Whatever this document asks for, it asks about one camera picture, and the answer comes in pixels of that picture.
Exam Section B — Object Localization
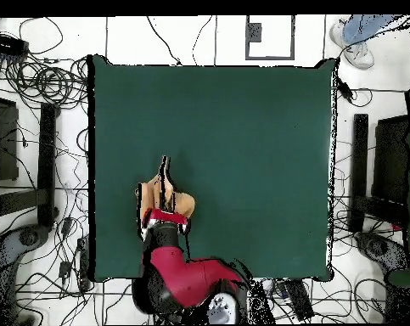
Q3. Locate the black power strip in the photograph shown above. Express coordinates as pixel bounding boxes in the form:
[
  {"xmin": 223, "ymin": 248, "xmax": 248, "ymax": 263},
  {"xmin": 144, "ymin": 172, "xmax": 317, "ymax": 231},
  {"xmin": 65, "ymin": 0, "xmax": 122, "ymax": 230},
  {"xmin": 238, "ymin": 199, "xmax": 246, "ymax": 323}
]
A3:
[
  {"xmin": 282, "ymin": 278, "xmax": 315, "ymax": 322},
  {"xmin": 0, "ymin": 32, "xmax": 30, "ymax": 57}
]

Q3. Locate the person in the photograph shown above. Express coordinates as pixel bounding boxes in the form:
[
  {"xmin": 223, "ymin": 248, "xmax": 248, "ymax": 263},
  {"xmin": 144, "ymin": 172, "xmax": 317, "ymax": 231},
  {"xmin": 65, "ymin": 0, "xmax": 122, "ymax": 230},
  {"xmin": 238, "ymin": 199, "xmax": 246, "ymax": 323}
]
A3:
[{"xmin": 329, "ymin": 14, "xmax": 396, "ymax": 70}]

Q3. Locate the tangle of black cables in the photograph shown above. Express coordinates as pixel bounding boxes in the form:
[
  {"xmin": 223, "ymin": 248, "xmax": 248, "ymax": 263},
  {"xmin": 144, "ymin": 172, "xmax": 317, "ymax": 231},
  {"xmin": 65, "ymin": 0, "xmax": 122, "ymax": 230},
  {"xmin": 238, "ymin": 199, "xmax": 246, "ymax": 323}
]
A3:
[{"xmin": 0, "ymin": 53, "xmax": 90, "ymax": 110}]

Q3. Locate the grey floor hatch frame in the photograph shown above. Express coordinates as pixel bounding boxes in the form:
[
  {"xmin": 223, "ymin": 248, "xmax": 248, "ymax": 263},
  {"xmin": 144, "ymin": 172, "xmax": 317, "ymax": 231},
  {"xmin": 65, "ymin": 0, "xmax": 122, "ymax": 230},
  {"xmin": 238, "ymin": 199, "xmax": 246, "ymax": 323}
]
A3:
[{"xmin": 244, "ymin": 14, "xmax": 296, "ymax": 61}]

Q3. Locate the tan terry towel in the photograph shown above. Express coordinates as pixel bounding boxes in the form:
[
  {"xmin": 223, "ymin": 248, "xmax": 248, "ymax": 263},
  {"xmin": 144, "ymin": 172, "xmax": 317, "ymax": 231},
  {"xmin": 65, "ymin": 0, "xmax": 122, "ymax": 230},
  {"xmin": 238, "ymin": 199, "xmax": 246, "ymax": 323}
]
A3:
[{"xmin": 135, "ymin": 155, "xmax": 196, "ymax": 225}]

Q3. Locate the grey office chair base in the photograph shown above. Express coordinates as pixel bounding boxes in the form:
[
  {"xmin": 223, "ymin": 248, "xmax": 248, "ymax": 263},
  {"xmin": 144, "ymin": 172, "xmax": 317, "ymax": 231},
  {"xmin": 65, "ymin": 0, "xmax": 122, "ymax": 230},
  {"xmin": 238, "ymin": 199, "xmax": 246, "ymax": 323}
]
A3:
[
  {"xmin": 0, "ymin": 225, "xmax": 51, "ymax": 325},
  {"xmin": 355, "ymin": 231, "xmax": 410, "ymax": 273}
]

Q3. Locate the dark green table cloth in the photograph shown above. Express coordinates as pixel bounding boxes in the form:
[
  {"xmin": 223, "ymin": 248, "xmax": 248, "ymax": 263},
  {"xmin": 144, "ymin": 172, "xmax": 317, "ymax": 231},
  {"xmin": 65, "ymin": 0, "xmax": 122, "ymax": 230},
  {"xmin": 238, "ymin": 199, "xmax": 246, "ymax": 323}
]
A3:
[{"xmin": 87, "ymin": 53, "xmax": 338, "ymax": 283}]

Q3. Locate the black box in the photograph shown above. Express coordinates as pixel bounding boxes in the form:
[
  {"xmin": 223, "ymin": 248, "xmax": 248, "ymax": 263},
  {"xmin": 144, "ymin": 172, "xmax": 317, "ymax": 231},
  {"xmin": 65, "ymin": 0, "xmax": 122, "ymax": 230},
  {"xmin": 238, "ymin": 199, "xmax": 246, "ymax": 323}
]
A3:
[
  {"xmin": 372, "ymin": 115, "xmax": 409, "ymax": 205},
  {"xmin": 0, "ymin": 96, "xmax": 20, "ymax": 182}
]

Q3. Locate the black stand frame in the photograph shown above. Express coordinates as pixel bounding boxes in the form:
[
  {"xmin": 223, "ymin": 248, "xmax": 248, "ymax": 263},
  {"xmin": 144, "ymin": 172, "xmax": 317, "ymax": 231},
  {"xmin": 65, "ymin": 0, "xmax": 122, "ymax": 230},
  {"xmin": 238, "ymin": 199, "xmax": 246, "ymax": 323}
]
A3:
[
  {"xmin": 0, "ymin": 102, "xmax": 59, "ymax": 228},
  {"xmin": 347, "ymin": 113, "xmax": 409, "ymax": 233}
]

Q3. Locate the black cable with plug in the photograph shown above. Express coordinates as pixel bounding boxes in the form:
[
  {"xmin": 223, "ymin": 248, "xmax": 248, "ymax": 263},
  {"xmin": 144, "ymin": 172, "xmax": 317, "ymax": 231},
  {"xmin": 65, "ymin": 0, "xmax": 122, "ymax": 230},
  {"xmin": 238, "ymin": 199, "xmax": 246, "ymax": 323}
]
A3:
[{"xmin": 145, "ymin": 15, "xmax": 183, "ymax": 66}]

